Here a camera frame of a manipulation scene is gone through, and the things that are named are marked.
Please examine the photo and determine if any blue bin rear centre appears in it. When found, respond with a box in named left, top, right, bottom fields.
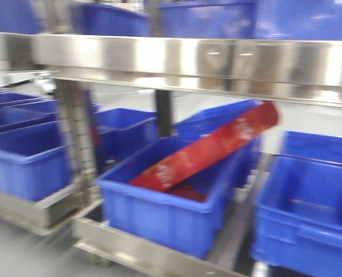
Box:
left=280, top=131, right=342, bottom=165

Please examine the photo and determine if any blue bin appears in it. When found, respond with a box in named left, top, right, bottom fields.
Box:
left=173, top=99, right=262, bottom=188
left=251, top=156, right=342, bottom=276
left=280, top=131, right=342, bottom=165
left=95, top=138, right=247, bottom=259

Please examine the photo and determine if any red printed package bag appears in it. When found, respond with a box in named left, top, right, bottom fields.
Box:
left=129, top=101, right=279, bottom=192

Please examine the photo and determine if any blue bin front left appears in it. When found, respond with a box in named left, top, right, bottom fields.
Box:
left=95, top=138, right=247, bottom=259

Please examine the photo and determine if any blue bin rear left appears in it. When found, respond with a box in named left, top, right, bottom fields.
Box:
left=173, top=99, right=262, bottom=188

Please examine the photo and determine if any stainless steel shelf rail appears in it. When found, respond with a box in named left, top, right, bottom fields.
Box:
left=0, top=32, right=342, bottom=107

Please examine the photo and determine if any blue bin front centre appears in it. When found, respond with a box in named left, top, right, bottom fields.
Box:
left=251, top=156, right=342, bottom=276

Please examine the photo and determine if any rack bin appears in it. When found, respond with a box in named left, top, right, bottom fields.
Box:
left=94, top=108, right=158, bottom=173
left=0, top=122, right=72, bottom=201

